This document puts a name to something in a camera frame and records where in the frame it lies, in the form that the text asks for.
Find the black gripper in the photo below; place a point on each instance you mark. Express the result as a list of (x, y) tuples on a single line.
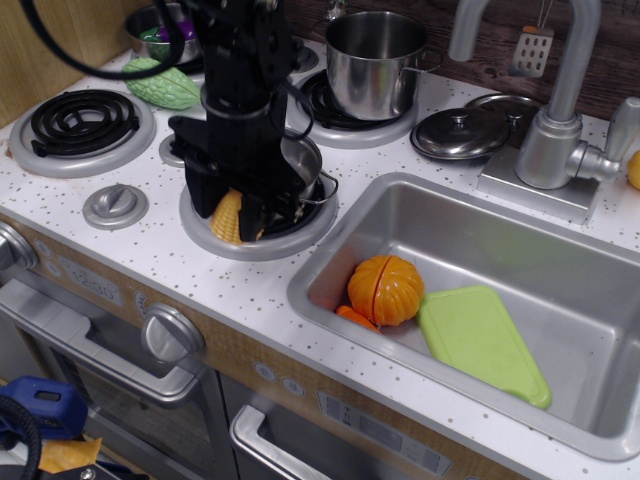
[(242, 154)]

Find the yellow toy corn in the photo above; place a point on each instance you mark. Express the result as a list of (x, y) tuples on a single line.
[(224, 222)]

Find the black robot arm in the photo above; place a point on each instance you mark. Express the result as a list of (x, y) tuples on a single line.
[(248, 54)]

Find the grey stove knob middle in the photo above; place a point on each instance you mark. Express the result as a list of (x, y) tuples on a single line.
[(166, 154)]

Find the grey stove knob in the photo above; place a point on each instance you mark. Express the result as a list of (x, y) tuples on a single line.
[(307, 59), (115, 207), (166, 154)]

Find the small steel pan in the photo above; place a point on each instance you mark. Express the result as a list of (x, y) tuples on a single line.
[(306, 160)]

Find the grey stove knob front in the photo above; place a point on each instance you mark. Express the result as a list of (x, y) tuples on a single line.
[(115, 207)]

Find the grey stove knob back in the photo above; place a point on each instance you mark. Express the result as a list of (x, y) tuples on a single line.
[(307, 59)]

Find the front right black burner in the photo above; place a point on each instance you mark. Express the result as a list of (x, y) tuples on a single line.
[(269, 247)]

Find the black burner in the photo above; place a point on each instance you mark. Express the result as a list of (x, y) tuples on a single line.
[(333, 128), (82, 133), (269, 247)]

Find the back right black burner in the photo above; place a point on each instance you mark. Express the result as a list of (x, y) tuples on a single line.
[(333, 128)]

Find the green toy bitter gourd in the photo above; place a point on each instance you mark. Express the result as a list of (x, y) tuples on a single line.
[(171, 89)]

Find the round oven dial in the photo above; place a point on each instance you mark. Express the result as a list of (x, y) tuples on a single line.
[(168, 335)]

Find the front left black burner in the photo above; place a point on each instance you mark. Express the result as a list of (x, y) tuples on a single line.
[(82, 133)]

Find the orange toy slice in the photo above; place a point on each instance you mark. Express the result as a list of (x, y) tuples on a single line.
[(348, 313)]

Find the orange toy pumpkin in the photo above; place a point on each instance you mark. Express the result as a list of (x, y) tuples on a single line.
[(386, 289)]

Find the steel bowl with vegetables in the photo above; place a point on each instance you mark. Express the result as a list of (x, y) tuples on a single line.
[(149, 37)]

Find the tall steel pot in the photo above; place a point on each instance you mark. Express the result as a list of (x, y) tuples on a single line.
[(374, 60)]

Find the left edge oven dial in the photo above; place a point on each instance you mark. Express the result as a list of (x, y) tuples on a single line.
[(15, 250)]

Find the steel pot lid front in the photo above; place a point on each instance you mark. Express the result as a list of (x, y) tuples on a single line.
[(459, 134)]

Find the steel pot lid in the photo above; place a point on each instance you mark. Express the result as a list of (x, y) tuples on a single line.
[(516, 110), (459, 134)]

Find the green cutting board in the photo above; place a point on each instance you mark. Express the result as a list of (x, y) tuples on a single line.
[(470, 329)]

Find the blue clamp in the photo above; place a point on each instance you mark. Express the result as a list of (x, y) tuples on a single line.
[(57, 407)]

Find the steel pot lid back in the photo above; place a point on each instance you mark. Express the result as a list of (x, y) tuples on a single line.
[(516, 110)]

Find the yellow tape piece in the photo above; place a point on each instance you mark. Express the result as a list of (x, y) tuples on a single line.
[(63, 455)]

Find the grey toy faucet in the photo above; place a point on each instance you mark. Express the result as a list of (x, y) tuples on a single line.
[(554, 171)]

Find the hanging toy spatula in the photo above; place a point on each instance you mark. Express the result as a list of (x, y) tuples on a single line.
[(533, 47)]

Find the steel sink basin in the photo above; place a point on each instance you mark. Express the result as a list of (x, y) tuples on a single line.
[(574, 300)]

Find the yellow toy fruit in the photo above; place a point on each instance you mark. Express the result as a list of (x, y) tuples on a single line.
[(633, 170)]

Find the right oven door handle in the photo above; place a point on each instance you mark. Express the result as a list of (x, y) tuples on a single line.
[(244, 434)]

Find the oven door handle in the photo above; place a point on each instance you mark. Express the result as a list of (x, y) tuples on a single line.
[(67, 332), (244, 434)]

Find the left oven door handle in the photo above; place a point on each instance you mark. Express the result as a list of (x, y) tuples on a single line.
[(67, 332)]

